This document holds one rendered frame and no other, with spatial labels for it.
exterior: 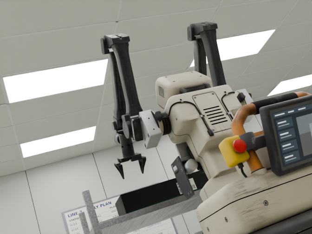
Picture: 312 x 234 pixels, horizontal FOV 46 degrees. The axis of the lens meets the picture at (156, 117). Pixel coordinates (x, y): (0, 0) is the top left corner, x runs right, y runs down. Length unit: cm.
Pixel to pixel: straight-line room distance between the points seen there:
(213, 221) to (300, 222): 21
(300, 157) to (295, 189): 8
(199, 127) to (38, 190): 557
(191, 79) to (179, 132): 24
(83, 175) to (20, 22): 383
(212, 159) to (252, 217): 50
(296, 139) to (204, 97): 52
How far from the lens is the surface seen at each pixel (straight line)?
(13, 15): 349
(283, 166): 97
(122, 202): 181
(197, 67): 182
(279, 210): 94
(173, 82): 147
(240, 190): 91
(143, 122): 137
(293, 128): 99
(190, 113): 135
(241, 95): 154
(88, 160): 691
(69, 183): 677
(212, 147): 137
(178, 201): 172
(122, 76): 152
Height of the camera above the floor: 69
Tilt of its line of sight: 21 degrees up
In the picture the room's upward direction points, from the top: 22 degrees counter-clockwise
